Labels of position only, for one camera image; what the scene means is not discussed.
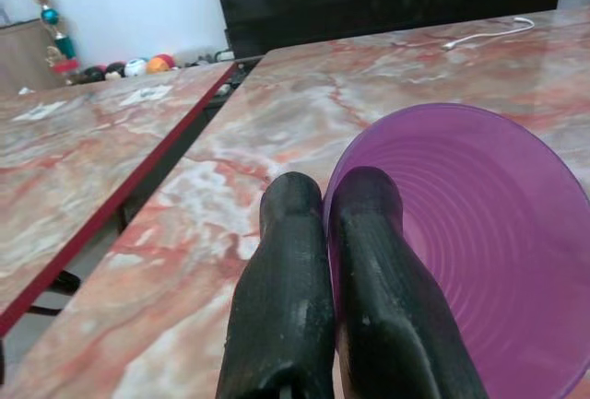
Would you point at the purple translucent plastic cup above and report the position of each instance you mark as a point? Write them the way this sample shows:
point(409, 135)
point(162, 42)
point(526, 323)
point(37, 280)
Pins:
point(479, 233)

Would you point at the marble pattern table with red edge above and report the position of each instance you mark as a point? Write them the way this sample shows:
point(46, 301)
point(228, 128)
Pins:
point(92, 159)

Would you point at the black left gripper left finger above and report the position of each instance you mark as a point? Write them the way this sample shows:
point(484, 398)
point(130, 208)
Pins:
point(281, 288)

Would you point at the brown wooden cabinet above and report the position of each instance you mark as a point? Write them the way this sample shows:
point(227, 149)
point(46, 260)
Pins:
point(23, 55)

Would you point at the gold and teal trophy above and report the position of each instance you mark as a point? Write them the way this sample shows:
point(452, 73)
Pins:
point(51, 26)

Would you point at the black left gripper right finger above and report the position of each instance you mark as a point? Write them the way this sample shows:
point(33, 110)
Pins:
point(387, 297)

